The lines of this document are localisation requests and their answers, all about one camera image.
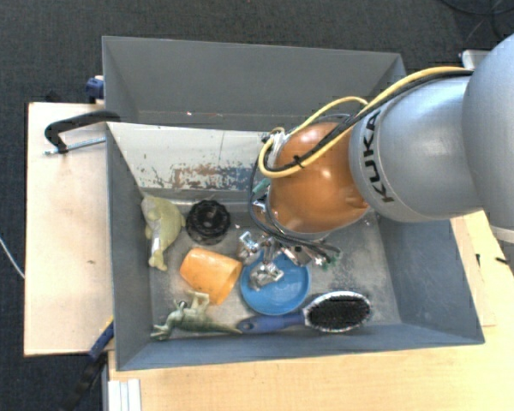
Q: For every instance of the grey metal bin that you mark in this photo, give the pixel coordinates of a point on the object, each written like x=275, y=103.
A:
x=240, y=84

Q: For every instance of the blue hairbrush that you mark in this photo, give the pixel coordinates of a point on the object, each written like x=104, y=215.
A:
x=336, y=312

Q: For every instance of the pale wood board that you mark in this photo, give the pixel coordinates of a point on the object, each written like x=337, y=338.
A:
x=64, y=238

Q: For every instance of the pale green toy animal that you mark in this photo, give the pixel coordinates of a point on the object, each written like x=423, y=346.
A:
x=165, y=223

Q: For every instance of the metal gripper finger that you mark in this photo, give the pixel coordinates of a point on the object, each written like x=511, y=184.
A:
x=249, y=246
x=265, y=273

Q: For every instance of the blue plastic plate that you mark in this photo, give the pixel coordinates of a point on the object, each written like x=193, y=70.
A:
x=282, y=296

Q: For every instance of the black ribbed round knob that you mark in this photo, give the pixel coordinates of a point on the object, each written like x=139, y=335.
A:
x=207, y=223

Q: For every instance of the green toy dinosaur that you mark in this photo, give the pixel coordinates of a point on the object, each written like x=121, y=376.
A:
x=193, y=321

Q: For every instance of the orange plastic cup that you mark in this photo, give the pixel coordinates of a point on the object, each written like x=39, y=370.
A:
x=207, y=274

